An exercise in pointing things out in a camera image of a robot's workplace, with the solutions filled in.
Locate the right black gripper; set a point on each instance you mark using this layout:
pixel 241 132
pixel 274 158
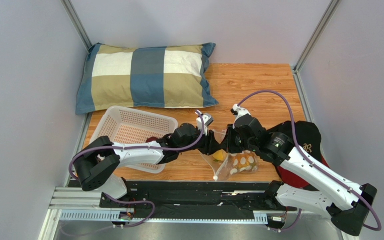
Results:
pixel 231 143

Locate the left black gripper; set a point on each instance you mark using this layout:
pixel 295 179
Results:
pixel 210 145

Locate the fake orange fruit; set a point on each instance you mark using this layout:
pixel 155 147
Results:
pixel 220 156

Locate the clear zip top bag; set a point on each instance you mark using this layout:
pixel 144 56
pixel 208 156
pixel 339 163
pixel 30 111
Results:
pixel 221 169

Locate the fake purple plum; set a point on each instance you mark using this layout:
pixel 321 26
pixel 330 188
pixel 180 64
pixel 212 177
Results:
pixel 152 139

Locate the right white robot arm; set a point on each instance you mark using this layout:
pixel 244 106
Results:
pixel 346 203

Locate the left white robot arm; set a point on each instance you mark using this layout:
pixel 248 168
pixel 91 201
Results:
pixel 94 166

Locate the fake orange pineapple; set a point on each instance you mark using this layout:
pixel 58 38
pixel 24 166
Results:
pixel 243 162

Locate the black embroidered cap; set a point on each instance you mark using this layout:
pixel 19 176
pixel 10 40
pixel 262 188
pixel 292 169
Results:
pixel 307 134

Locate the white perforated plastic basket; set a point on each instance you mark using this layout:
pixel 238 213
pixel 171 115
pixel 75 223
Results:
pixel 131 126

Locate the blue beige checked pillow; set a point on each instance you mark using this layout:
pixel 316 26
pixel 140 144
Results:
pixel 168 77

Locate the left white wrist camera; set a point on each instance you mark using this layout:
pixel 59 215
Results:
pixel 203 121

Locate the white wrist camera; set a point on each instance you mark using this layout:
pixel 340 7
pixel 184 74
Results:
pixel 203 121
pixel 239 111

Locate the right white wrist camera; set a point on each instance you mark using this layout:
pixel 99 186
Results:
pixel 239 111

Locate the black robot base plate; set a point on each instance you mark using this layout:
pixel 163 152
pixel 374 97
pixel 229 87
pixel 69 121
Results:
pixel 192 198

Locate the white slotted cable duct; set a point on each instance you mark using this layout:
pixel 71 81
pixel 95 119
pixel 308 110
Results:
pixel 117 216

